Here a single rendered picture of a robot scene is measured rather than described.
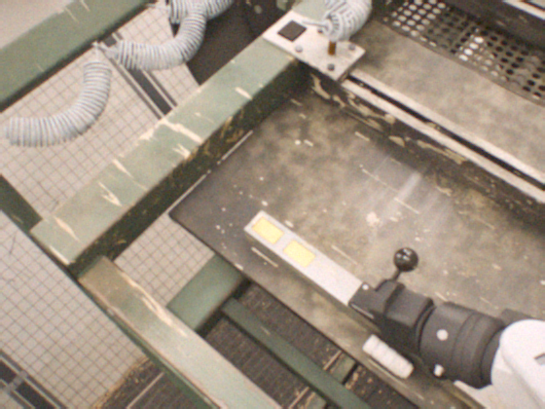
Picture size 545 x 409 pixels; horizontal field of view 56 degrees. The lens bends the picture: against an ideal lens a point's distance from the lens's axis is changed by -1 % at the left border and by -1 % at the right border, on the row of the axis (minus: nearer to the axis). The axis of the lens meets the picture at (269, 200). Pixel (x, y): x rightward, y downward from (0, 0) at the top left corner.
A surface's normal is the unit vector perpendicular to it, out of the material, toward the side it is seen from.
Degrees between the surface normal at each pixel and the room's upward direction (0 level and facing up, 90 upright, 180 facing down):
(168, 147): 51
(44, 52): 90
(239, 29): 90
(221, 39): 90
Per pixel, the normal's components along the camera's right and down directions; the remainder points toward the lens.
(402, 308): -0.42, -0.73
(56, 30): 0.49, -0.06
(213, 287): 0.00, -0.51
